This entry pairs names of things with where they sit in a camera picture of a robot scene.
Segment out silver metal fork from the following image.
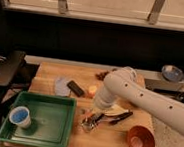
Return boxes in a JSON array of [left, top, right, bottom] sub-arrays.
[[80, 109, 93, 118]]

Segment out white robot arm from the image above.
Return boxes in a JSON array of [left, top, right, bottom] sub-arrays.
[[93, 66, 184, 136]]

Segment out red bowl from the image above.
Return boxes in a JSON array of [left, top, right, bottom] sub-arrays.
[[126, 125, 155, 147]]

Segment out grey metal bowl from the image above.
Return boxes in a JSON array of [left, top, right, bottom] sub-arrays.
[[161, 64, 184, 83]]

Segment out orange ball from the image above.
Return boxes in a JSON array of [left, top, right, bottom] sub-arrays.
[[87, 85, 98, 98]]

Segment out cream plastic spatula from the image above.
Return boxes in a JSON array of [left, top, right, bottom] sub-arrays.
[[104, 104, 128, 117]]

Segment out black rectangular block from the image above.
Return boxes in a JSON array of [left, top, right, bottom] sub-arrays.
[[67, 81, 84, 97]]

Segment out brown dried cluster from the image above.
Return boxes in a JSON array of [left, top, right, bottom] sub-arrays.
[[95, 69, 116, 81]]

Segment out green plastic tray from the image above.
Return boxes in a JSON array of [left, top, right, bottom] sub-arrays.
[[0, 92, 77, 147]]

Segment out white cup blue inside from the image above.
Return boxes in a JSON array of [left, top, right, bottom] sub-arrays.
[[9, 106, 31, 128]]

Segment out black chair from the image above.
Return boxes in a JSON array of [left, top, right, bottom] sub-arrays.
[[0, 48, 42, 145]]

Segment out metal scoop orange handle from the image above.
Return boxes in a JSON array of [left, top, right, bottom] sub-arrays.
[[80, 110, 114, 137]]

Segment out black handled utensil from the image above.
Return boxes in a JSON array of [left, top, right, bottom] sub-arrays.
[[109, 112, 133, 125]]

